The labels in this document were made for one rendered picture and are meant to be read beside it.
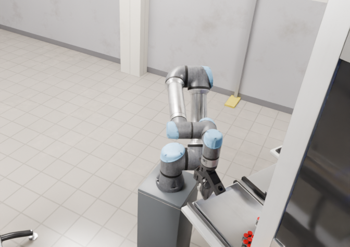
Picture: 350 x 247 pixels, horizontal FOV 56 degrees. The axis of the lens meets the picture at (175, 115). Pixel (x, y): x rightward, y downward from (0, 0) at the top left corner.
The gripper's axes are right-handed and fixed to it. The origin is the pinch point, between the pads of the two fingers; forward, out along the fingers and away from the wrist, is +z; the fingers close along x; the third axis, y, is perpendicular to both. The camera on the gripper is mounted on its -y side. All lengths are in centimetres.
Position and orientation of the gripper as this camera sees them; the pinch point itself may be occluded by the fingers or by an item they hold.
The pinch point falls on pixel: (206, 198)
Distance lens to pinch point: 157.1
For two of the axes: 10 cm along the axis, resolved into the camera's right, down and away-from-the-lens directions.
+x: -8.3, 2.5, -4.9
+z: -0.7, 8.4, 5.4
